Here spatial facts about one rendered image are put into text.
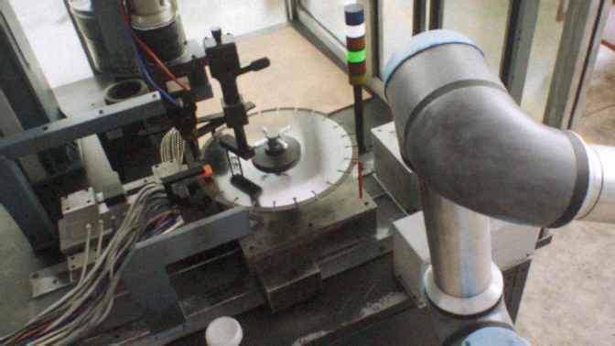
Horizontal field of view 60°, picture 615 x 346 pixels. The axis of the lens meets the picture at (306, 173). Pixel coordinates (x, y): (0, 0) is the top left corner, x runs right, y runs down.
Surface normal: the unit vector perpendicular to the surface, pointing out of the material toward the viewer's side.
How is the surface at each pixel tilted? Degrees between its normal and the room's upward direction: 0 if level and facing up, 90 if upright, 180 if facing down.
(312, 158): 0
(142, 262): 90
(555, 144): 26
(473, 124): 31
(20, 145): 90
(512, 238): 90
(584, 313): 0
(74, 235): 90
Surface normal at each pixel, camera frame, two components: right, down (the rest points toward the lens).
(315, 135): -0.11, -0.75
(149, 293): 0.39, 0.57
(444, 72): -0.33, -0.70
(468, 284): 0.04, 0.65
